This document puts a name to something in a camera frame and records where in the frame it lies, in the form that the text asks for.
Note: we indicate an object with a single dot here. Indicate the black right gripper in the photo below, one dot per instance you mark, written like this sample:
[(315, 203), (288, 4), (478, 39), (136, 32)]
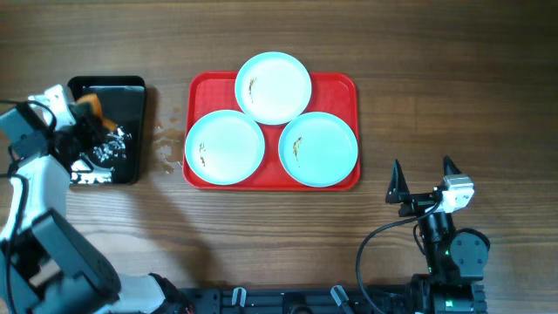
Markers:
[(399, 193)]

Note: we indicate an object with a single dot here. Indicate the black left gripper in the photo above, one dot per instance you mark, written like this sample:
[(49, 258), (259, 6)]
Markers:
[(93, 127)]

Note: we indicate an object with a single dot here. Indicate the orange green sponge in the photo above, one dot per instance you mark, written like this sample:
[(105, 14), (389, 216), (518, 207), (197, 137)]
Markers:
[(91, 103)]

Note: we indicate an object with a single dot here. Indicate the white plate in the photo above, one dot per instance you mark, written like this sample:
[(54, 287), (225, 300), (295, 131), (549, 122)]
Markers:
[(318, 149), (273, 88), (224, 147)]

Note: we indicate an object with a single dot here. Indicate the white plate top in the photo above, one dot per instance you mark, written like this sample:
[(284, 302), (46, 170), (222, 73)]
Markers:
[(273, 88)]

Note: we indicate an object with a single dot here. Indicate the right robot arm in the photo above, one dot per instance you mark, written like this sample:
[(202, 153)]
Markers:
[(456, 258)]

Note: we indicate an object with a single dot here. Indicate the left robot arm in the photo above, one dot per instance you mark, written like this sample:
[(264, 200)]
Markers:
[(47, 265)]

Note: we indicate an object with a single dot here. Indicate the red plastic tray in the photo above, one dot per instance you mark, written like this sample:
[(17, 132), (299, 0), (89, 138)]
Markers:
[(332, 92)]

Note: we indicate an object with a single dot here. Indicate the black water basin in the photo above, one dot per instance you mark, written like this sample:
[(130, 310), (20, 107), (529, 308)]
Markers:
[(123, 101)]

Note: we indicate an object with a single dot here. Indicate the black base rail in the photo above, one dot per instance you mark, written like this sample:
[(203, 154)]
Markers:
[(391, 299)]

